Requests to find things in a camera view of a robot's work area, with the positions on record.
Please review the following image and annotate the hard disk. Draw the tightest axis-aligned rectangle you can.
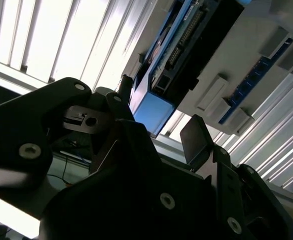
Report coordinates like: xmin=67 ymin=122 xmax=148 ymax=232
xmin=129 ymin=0 xmax=245 ymax=138

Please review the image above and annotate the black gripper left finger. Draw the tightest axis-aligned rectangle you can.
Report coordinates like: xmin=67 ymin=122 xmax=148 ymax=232
xmin=0 ymin=74 xmax=178 ymax=211

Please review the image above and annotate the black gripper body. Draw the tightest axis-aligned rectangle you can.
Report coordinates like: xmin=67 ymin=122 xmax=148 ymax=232
xmin=38 ymin=159 xmax=237 ymax=240

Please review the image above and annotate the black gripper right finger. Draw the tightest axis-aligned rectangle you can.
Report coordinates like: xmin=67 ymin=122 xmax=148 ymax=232
xmin=179 ymin=114 xmax=293 ymax=240

